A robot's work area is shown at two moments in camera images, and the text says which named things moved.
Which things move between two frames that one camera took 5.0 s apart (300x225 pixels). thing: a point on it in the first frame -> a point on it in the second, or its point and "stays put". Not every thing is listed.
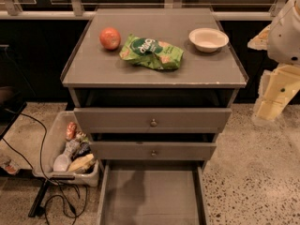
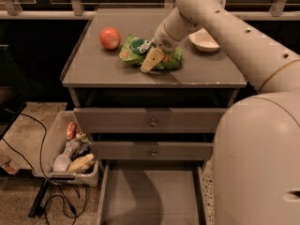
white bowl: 208,39 stays put
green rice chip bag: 151,53 stays put
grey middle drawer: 153,150 stays put
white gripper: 285,37 -> 162,37
